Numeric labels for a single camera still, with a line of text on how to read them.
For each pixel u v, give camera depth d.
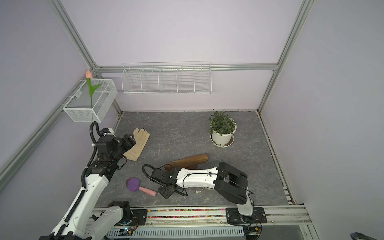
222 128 0.88
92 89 0.85
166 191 0.59
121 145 0.64
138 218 0.73
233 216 0.74
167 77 0.99
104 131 0.66
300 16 0.72
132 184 0.83
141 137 1.05
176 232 1.58
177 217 0.75
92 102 0.82
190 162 0.93
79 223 0.41
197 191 0.80
